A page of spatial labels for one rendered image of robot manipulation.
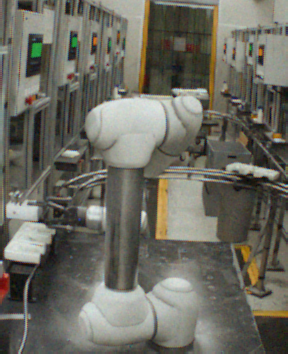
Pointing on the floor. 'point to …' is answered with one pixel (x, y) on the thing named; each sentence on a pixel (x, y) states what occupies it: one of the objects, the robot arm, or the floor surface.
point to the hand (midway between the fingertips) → (35, 210)
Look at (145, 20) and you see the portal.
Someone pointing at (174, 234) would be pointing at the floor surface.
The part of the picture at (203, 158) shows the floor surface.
